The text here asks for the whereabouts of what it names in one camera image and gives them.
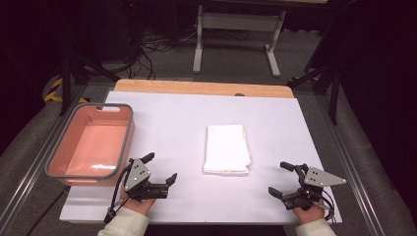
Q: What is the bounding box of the right hand-held gripper cable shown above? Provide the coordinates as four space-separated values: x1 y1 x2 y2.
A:
314 191 335 221

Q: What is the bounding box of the aluminium rail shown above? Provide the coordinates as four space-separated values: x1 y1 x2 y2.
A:
0 84 87 230
315 93 387 236

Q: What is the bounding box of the bundle of black floor cables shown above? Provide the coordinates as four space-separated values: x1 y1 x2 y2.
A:
119 0 200 81

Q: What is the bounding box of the white metal desk frame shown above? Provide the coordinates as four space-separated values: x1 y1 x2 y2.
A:
192 4 287 79

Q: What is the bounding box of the yellow black hazard tape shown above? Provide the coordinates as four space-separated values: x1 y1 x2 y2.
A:
43 76 90 103

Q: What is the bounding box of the white cloth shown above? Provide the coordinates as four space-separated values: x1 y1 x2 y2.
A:
202 124 253 175

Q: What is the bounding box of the black floor cable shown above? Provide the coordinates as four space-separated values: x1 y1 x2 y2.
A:
25 186 72 236

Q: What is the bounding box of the left hand-held gripper cable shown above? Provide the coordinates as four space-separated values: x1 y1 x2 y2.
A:
103 163 133 224

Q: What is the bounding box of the black tripod stand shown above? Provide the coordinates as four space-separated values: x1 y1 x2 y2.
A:
287 62 341 126
58 53 121 117

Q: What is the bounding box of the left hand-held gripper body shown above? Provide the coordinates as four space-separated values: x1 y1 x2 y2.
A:
123 157 170 202

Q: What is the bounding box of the white table mat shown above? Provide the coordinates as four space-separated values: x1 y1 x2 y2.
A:
59 90 342 226

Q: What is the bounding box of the hand-held gripper cable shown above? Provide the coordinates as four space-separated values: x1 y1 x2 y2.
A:
314 191 335 221
103 163 133 224

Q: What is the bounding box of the person's right hand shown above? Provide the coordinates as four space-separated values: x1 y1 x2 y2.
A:
291 201 327 225

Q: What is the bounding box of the person's left hand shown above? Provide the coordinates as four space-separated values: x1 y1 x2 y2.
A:
120 189 157 216

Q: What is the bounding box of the pink basin with grey rim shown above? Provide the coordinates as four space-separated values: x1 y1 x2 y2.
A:
44 102 136 187

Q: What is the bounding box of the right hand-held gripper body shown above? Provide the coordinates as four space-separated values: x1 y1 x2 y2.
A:
281 163 347 211

